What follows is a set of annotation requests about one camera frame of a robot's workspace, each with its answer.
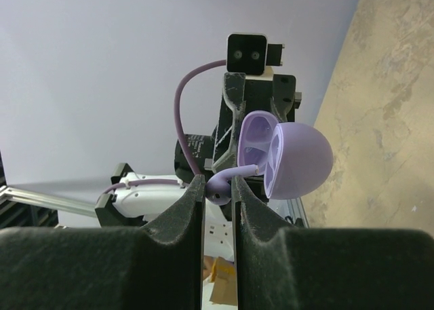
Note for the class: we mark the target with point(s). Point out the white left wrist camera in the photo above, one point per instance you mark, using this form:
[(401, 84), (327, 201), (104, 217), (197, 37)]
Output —
[(252, 55)]

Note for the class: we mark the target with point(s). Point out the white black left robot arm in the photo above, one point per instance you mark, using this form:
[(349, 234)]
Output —
[(134, 199)]

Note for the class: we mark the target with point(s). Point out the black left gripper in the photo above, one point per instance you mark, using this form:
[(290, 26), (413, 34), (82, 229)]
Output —
[(239, 97)]

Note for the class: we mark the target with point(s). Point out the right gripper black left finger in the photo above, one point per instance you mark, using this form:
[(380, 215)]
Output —
[(156, 266)]

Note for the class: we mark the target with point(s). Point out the purple earbud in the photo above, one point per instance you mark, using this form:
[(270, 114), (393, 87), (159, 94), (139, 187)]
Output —
[(218, 188)]

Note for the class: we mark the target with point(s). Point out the aluminium table frame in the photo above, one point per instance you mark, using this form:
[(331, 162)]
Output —
[(71, 213)]

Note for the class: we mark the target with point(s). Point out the purple round earbud charging case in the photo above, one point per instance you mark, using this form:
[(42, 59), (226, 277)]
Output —
[(294, 158)]

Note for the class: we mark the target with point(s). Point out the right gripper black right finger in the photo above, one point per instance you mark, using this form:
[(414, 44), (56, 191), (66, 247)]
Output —
[(281, 266)]

